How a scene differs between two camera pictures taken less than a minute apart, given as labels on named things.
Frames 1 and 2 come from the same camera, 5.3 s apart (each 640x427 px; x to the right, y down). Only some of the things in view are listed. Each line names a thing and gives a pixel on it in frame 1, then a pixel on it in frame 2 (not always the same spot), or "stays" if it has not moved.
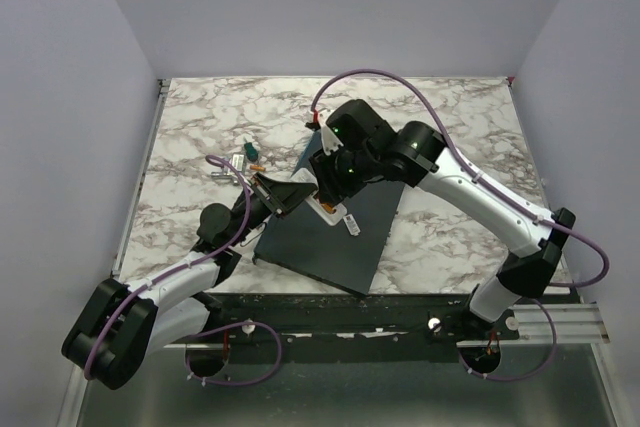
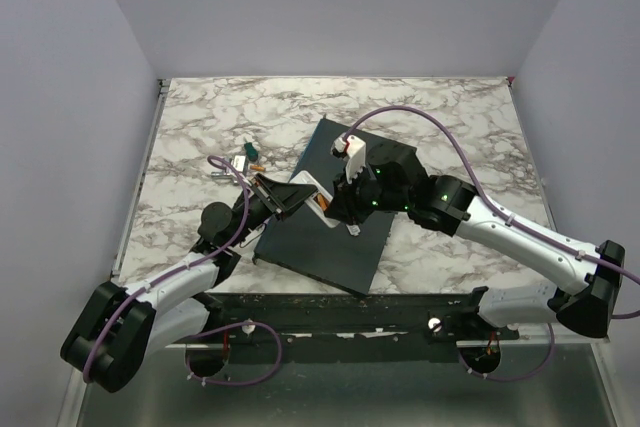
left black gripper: (281, 193) stays
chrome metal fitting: (225, 174) stays
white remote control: (303, 175) stays
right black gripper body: (340, 173) to (359, 197)
